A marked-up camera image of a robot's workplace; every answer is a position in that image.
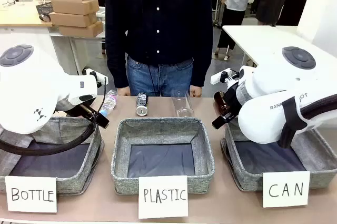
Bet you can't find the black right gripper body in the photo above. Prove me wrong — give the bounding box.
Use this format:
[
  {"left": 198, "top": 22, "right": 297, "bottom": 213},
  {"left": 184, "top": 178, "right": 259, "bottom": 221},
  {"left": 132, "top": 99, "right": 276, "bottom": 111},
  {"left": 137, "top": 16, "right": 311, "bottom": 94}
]
[{"left": 222, "top": 82, "right": 242, "bottom": 121}]

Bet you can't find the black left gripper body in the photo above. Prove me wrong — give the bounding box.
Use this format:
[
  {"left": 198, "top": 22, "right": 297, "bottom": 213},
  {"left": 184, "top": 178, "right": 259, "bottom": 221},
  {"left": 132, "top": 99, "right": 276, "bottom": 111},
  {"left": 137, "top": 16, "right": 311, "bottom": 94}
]
[{"left": 64, "top": 98, "right": 98, "bottom": 121}]

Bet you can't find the person's left forearm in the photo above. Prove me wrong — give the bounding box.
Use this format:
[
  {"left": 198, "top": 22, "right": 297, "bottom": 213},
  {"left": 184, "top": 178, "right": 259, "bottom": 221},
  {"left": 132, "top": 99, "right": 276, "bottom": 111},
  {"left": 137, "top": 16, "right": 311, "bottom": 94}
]
[{"left": 190, "top": 34, "right": 214, "bottom": 88}]

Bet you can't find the person's right forearm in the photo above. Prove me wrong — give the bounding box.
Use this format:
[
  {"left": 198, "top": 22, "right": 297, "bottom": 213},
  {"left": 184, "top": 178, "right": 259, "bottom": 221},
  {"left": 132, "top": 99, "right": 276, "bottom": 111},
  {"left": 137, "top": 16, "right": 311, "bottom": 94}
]
[{"left": 105, "top": 34, "right": 130, "bottom": 89}]

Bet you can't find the black drink can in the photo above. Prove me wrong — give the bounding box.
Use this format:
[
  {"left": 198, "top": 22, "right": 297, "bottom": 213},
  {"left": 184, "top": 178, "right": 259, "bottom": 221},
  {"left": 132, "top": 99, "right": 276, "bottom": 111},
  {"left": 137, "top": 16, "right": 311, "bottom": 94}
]
[{"left": 135, "top": 92, "right": 149, "bottom": 117}]

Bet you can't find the grey basket labelled bottle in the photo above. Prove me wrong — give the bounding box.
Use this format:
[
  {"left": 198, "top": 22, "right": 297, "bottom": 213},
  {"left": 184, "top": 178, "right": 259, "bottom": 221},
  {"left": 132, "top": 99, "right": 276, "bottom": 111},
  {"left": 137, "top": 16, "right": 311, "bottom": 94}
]
[{"left": 0, "top": 115, "right": 106, "bottom": 196}]

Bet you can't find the grey basket labelled can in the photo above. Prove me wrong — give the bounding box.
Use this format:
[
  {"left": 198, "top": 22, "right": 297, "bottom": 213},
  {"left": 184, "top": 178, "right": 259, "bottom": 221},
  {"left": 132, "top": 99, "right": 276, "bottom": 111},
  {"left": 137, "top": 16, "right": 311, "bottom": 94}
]
[{"left": 220, "top": 120, "right": 337, "bottom": 193}]

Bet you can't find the grey basket labelled plastic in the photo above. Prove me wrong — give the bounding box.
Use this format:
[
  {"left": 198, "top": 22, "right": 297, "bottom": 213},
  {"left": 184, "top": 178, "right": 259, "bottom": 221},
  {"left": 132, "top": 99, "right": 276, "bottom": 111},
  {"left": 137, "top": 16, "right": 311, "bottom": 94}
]
[{"left": 110, "top": 116, "right": 215, "bottom": 196}]

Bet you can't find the white paper sign CAN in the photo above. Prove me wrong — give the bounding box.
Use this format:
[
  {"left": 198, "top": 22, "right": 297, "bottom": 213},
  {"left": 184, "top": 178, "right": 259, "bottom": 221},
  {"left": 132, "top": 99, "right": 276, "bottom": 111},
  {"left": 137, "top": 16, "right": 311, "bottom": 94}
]
[{"left": 262, "top": 170, "right": 311, "bottom": 209}]

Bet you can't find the black mesh basket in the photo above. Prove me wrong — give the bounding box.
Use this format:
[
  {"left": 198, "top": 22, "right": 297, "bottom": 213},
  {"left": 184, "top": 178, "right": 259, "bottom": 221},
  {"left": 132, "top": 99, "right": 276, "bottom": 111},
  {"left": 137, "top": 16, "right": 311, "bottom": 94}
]
[{"left": 35, "top": 1, "right": 54, "bottom": 22}]

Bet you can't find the person's left hand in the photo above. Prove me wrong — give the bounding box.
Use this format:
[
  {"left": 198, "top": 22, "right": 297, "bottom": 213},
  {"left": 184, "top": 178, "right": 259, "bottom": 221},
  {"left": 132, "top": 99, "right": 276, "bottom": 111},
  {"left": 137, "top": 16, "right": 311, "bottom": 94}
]
[{"left": 189, "top": 84, "right": 204, "bottom": 99}]

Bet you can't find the person's right hand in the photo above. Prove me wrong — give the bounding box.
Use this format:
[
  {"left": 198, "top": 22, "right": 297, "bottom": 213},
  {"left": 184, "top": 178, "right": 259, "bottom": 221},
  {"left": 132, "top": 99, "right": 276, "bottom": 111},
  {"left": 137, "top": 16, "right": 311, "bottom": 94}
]
[{"left": 116, "top": 87, "right": 132, "bottom": 97}]

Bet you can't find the brown glass bottle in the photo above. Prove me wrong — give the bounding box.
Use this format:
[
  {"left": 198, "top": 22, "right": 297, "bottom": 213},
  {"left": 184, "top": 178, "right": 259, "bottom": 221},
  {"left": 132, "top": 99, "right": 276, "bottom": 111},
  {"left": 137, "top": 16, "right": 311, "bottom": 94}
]
[{"left": 213, "top": 91, "right": 231, "bottom": 116}]

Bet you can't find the clear pink-label water bottle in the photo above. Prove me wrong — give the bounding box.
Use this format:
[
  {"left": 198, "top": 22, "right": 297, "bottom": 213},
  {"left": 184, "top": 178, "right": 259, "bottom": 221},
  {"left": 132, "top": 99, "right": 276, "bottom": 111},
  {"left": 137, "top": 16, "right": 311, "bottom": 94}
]
[{"left": 98, "top": 89, "right": 118, "bottom": 118}]

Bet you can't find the clear plastic cup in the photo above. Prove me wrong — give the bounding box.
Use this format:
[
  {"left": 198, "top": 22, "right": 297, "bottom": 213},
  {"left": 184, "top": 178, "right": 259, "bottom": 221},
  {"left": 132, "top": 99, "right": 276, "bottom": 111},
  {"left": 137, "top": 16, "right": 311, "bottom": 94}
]
[{"left": 170, "top": 90, "right": 196, "bottom": 119}]

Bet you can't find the large white table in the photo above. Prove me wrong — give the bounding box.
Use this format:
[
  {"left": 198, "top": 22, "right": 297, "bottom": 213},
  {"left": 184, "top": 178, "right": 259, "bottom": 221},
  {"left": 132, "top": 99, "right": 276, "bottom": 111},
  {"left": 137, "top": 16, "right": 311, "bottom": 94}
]
[{"left": 221, "top": 24, "right": 337, "bottom": 67}]

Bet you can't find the white table under boxes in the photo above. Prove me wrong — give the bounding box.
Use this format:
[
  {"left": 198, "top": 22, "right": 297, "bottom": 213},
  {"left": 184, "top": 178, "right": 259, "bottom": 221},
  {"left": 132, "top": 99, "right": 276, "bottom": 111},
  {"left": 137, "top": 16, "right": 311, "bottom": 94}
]
[{"left": 49, "top": 24, "right": 107, "bottom": 75}]

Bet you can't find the flat closed cardboard box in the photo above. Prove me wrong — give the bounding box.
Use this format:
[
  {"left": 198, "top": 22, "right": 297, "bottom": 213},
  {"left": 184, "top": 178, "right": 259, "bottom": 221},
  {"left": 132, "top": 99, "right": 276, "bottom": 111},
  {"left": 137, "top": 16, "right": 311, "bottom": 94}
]
[
  {"left": 58, "top": 21, "right": 104, "bottom": 38},
  {"left": 49, "top": 11, "right": 98, "bottom": 28}
]

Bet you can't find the white paper sign PLASTIC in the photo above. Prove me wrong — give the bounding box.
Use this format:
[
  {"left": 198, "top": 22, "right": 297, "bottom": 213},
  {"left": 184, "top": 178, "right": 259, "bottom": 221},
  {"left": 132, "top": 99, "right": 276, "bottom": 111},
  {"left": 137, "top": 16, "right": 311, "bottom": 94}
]
[{"left": 137, "top": 174, "right": 190, "bottom": 220}]

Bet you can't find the white paper sign BOTTLE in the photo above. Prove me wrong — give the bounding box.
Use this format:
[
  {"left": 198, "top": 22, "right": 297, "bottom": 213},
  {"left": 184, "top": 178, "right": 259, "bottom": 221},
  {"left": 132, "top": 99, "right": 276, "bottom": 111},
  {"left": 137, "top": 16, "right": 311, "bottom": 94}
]
[{"left": 4, "top": 176, "right": 58, "bottom": 214}]

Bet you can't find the person in dark shirt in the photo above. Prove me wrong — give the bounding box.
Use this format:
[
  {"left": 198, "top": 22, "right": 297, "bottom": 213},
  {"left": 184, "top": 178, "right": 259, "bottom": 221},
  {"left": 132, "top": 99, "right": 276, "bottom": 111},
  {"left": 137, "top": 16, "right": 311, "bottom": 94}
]
[{"left": 104, "top": 0, "right": 214, "bottom": 98}]

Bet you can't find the open cardboard box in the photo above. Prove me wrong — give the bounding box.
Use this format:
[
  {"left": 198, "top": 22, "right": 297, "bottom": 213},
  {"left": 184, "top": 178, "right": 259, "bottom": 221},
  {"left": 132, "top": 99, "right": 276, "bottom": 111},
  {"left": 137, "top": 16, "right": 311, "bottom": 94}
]
[{"left": 50, "top": 0, "right": 101, "bottom": 16}]

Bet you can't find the wooden background table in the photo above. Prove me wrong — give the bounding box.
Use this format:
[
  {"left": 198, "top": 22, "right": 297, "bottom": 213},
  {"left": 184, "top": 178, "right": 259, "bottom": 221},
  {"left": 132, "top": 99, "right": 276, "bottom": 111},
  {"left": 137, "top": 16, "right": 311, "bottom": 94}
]
[{"left": 0, "top": 2, "right": 54, "bottom": 28}]

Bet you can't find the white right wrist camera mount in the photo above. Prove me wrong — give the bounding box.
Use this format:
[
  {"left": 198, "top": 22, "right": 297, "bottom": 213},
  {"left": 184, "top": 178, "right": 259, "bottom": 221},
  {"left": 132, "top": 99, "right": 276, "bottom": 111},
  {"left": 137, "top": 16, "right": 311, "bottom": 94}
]
[{"left": 210, "top": 69, "right": 240, "bottom": 85}]

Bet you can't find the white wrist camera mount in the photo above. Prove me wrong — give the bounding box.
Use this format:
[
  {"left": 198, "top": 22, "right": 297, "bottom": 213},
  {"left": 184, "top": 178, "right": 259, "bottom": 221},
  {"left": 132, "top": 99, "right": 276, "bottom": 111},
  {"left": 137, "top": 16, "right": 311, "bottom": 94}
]
[
  {"left": 82, "top": 68, "right": 110, "bottom": 89},
  {"left": 210, "top": 69, "right": 240, "bottom": 85}
]

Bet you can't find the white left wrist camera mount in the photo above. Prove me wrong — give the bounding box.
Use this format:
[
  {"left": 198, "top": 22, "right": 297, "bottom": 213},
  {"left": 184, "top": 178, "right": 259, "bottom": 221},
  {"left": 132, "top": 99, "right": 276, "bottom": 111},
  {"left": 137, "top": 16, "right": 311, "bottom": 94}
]
[{"left": 82, "top": 68, "right": 110, "bottom": 89}]

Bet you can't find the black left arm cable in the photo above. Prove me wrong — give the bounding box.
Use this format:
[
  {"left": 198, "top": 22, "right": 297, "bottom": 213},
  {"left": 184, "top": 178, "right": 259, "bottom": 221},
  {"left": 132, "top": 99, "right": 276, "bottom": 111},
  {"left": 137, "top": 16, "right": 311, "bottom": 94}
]
[{"left": 0, "top": 76, "right": 110, "bottom": 157}]

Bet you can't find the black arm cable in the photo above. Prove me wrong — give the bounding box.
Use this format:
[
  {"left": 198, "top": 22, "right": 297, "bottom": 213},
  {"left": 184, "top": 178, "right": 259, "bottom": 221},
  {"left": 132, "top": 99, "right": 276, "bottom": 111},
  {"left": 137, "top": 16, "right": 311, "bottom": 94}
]
[
  {"left": 299, "top": 101, "right": 337, "bottom": 128},
  {"left": 0, "top": 76, "right": 110, "bottom": 157}
]

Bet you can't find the black right arm strap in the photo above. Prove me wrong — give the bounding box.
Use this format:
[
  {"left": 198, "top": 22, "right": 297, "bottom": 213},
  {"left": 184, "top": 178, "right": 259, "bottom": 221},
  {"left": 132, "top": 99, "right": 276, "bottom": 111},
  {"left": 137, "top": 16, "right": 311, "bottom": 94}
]
[{"left": 278, "top": 96, "right": 304, "bottom": 149}]

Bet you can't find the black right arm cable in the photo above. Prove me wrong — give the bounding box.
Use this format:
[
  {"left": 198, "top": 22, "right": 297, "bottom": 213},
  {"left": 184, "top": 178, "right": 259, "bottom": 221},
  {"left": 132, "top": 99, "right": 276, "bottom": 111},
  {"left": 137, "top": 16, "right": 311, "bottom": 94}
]
[{"left": 299, "top": 101, "right": 337, "bottom": 128}]

